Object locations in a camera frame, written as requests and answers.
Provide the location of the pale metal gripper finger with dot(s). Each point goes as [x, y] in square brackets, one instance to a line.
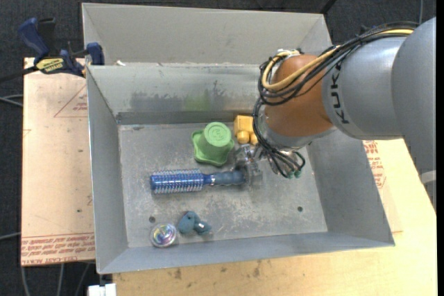
[243, 156]
[255, 175]

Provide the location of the yellow toy block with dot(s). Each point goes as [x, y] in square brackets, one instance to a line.
[241, 130]

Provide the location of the green toy cup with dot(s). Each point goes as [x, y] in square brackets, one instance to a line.
[213, 143]

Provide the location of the grey metal bin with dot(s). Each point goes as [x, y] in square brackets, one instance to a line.
[208, 215]

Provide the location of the blue hairbrush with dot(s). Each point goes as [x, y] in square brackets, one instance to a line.
[180, 181]

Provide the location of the teal toy animal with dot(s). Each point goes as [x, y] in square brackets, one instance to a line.
[189, 223]

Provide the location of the clear iridescent ball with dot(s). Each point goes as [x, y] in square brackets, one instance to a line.
[162, 235]

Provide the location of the brown cardboard board red print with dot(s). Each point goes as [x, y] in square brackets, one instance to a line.
[55, 156]

